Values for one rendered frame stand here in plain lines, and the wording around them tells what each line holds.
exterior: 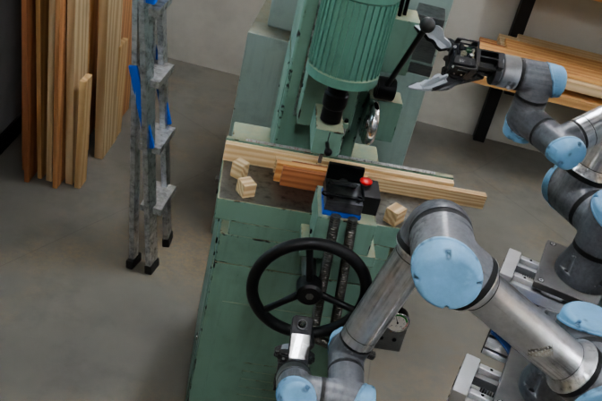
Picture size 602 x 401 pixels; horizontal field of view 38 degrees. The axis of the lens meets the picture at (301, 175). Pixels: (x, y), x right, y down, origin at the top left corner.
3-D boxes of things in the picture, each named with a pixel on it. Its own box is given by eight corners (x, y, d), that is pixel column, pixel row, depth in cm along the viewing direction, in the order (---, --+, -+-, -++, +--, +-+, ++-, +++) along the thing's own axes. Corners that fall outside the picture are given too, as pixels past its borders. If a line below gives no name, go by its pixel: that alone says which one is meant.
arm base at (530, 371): (591, 387, 192) (608, 354, 186) (582, 432, 179) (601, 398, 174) (525, 358, 195) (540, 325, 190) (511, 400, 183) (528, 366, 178)
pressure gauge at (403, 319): (380, 336, 224) (388, 311, 219) (379, 326, 227) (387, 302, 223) (404, 339, 224) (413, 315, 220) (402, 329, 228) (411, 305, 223)
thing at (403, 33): (375, 71, 228) (390, 17, 221) (373, 56, 236) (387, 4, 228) (407, 76, 229) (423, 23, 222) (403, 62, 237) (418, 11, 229)
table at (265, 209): (208, 241, 204) (212, 220, 201) (219, 172, 230) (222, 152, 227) (459, 282, 211) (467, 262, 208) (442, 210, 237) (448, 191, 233)
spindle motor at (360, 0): (305, 85, 202) (335, -45, 186) (305, 54, 217) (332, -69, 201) (379, 99, 204) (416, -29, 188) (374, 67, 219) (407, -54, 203)
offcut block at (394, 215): (391, 214, 219) (396, 201, 217) (403, 221, 217) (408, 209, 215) (382, 220, 216) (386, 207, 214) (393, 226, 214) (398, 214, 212)
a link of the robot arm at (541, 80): (559, 107, 199) (572, 74, 194) (512, 98, 197) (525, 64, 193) (551, 92, 205) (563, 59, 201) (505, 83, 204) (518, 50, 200)
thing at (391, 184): (272, 173, 224) (275, 159, 222) (272, 168, 225) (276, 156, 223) (482, 209, 230) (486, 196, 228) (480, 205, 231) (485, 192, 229)
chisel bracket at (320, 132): (308, 157, 217) (315, 128, 212) (308, 130, 229) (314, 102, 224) (338, 163, 217) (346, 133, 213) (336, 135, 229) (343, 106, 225)
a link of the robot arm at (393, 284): (424, 166, 166) (313, 340, 190) (428, 197, 156) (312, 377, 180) (477, 189, 168) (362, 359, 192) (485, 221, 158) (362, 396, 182)
